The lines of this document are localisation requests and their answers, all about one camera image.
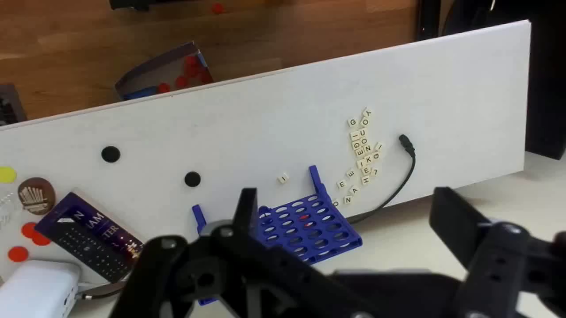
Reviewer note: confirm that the cardboard box of discs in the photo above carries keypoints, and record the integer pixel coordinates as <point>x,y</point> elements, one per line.
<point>178,68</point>

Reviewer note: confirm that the black game disc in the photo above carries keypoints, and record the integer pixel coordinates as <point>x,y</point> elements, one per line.
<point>109,155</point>
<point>191,179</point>

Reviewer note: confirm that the yellow game disc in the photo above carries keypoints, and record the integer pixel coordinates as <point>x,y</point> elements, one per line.
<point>7,176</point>

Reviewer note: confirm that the purple card box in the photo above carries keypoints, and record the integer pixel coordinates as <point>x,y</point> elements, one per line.
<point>92,238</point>

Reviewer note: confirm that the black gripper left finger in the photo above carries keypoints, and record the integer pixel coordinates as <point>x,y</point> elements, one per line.
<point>230,266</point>

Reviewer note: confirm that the blue connect four grid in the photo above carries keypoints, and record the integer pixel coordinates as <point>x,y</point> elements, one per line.
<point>309,229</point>

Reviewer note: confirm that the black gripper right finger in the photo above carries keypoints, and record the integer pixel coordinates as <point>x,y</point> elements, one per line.
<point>500,261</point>

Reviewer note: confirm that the brown round coaster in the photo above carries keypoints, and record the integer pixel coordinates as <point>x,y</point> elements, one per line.
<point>35,195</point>

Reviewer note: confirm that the red game disc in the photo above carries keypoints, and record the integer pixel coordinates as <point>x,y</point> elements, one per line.
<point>17,254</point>

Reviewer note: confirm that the white speaker box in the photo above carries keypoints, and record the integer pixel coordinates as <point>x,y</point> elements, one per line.
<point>38,291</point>

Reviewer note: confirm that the white letter tile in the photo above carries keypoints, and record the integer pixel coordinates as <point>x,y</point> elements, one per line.
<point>283,178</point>

